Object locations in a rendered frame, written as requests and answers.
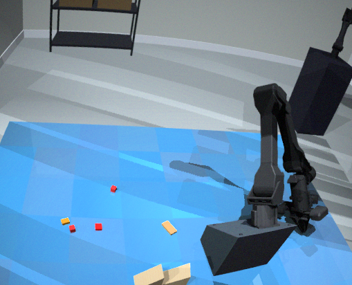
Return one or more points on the tan triangular block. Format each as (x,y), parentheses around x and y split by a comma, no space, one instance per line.
(177,276)

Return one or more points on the tan rectangular block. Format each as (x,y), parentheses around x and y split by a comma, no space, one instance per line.
(169,228)

